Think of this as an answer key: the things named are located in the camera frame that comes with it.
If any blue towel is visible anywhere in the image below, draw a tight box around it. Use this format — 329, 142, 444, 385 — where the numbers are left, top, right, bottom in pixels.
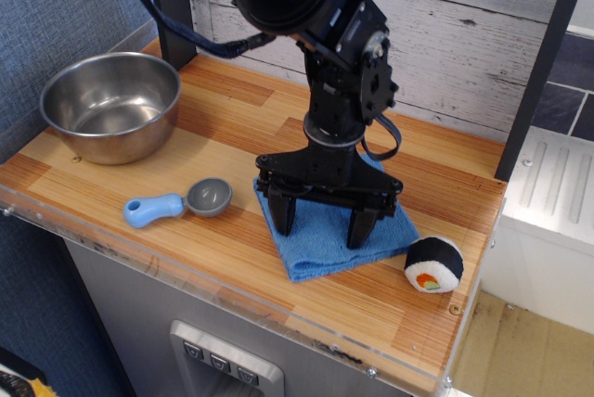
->
252, 151, 420, 283

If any clear acrylic edge guard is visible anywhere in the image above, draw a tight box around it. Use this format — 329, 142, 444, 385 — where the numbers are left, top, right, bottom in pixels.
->
1, 187, 453, 396

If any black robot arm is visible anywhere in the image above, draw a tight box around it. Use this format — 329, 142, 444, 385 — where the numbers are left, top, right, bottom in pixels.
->
232, 0, 403, 249

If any dark grey right post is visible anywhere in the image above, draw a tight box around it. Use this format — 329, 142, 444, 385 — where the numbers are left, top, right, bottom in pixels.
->
495, 0, 578, 182

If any silver dispenser button panel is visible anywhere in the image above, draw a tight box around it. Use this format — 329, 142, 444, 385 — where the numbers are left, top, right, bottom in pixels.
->
170, 320, 285, 396

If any stainless steel bowl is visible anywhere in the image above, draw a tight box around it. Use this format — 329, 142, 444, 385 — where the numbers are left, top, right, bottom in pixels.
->
40, 52, 181, 165

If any black yellow object corner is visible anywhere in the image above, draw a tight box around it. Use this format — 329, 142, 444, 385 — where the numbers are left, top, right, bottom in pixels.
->
1, 348, 58, 397

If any plush sushi roll toy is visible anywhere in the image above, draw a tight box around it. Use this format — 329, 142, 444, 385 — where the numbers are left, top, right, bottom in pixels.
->
405, 237, 464, 294

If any grey toy fridge cabinet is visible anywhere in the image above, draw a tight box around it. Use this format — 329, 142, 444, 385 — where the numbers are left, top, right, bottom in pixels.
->
67, 242, 444, 396

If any white ribbed sink counter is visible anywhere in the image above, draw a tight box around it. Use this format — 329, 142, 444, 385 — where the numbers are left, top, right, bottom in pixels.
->
481, 127, 593, 333

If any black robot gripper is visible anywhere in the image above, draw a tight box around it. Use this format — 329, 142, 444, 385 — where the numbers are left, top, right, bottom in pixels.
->
256, 141, 403, 250

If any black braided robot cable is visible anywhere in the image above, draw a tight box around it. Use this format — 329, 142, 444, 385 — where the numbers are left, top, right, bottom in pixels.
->
116, 0, 275, 60

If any blue grey plastic scoop spoon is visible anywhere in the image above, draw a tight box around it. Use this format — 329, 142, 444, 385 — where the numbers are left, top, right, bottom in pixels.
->
123, 177, 233, 228

